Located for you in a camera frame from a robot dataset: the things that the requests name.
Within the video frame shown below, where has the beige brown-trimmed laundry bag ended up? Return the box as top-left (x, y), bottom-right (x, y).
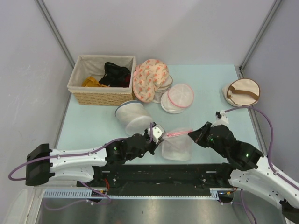
top-left (222, 78), bottom-right (261, 107)

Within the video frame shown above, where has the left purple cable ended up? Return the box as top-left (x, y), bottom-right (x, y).
top-left (8, 122), bottom-right (155, 206)

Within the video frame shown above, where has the black garment in basket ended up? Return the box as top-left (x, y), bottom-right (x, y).
top-left (99, 62), bottom-right (131, 88)

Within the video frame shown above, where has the woven wicker basket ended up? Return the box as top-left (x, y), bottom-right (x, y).
top-left (67, 55), bottom-right (136, 106)

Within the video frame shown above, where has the white slotted cable duct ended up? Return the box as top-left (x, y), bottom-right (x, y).
top-left (43, 186), bottom-right (229, 200)

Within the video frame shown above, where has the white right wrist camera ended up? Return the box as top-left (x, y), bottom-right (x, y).
top-left (214, 110), bottom-right (229, 127)

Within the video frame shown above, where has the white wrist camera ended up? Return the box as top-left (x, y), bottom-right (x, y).
top-left (214, 110), bottom-right (229, 127)
top-left (150, 123), bottom-right (165, 144)

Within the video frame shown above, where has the grey-rimmed white mesh bag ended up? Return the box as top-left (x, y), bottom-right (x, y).
top-left (114, 100), bottom-right (154, 136)

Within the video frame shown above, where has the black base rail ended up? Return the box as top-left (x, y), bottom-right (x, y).
top-left (85, 163), bottom-right (233, 188)

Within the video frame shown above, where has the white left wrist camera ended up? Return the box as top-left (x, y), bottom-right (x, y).
top-left (150, 123), bottom-right (165, 144)

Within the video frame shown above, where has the pink-trimmed mesh bag rear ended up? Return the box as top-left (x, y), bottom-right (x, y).
top-left (160, 84), bottom-right (194, 114)

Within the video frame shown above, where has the mustard yellow garment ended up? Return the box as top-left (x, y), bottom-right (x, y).
top-left (81, 76), bottom-right (109, 88)

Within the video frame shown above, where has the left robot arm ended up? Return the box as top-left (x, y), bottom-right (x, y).
top-left (25, 126), bottom-right (165, 187)

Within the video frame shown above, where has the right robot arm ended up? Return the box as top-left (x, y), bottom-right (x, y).
top-left (188, 122), bottom-right (299, 224)

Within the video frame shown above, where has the floral peach laundry bag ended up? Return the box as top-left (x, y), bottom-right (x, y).
top-left (132, 59), bottom-right (169, 103)

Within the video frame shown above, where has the pink-trimmed mesh laundry bag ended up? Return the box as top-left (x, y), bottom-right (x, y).
top-left (162, 127), bottom-right (193, 161)

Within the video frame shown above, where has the beige mesh bag under floral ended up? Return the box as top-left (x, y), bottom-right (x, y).
top-left (152, 76), bottom-right (173, 103)

